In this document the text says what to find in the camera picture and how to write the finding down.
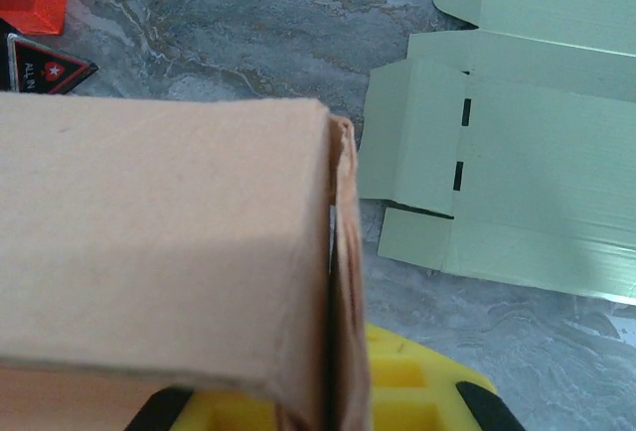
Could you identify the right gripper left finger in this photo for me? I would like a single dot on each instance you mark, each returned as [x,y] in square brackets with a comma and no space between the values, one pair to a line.
[223,416]

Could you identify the light green paper box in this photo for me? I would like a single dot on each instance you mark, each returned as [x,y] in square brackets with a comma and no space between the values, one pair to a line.
[546,178]

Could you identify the black red triangular card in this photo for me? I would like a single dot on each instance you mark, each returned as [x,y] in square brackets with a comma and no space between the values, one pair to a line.
[45,71]

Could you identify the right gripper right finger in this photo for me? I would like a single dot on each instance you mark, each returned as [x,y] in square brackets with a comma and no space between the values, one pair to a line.
[397,391]

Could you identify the orange paper box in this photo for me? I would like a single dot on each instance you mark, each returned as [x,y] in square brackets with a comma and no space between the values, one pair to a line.
[149,227]

